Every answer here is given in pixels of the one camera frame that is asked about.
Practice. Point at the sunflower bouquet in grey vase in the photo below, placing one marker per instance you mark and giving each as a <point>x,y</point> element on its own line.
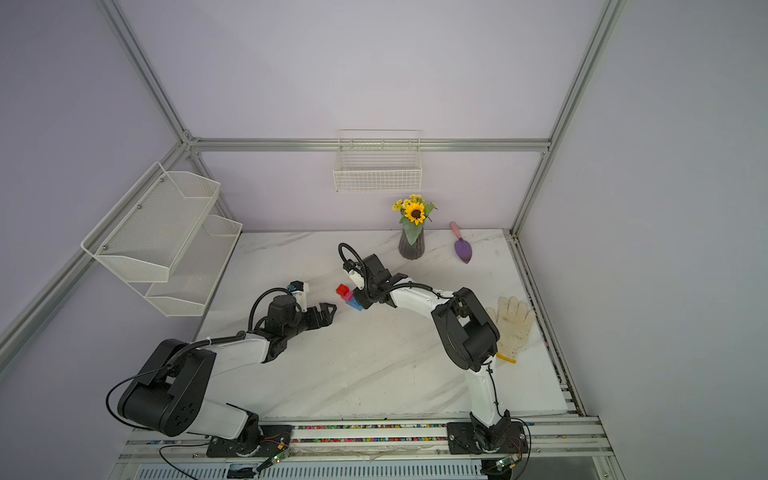
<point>414,213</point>

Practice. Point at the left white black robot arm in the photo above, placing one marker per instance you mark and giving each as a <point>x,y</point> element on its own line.
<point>170,394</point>

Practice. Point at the red square lego brick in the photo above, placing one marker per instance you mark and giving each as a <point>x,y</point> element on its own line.
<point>343,290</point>

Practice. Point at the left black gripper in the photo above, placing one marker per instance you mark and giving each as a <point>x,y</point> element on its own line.
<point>326,318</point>

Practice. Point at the purple pink garden trowel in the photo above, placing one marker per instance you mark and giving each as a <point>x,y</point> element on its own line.
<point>462,248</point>

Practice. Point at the blue long lego brick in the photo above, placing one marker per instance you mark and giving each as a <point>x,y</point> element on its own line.
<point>354,304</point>

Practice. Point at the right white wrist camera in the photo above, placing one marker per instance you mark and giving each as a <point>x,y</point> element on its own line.
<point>356,273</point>

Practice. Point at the white work glove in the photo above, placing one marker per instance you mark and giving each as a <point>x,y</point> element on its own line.
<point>514,320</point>

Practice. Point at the aluminium front rail frame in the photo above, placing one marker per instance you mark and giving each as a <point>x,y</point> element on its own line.
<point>553,436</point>

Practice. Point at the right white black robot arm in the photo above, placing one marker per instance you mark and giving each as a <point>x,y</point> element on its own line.
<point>467,333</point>

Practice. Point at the white mesh two-tier shelf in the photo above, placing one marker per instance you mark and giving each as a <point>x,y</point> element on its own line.
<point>165,241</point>

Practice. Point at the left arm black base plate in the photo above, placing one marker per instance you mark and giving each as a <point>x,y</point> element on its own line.
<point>262,441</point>

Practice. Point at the white wire wall basket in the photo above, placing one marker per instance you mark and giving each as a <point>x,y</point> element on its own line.
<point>378,161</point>

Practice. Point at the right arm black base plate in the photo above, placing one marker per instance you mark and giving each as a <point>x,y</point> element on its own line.
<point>506,436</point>

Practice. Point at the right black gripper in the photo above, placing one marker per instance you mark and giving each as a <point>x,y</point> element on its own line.
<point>363,299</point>

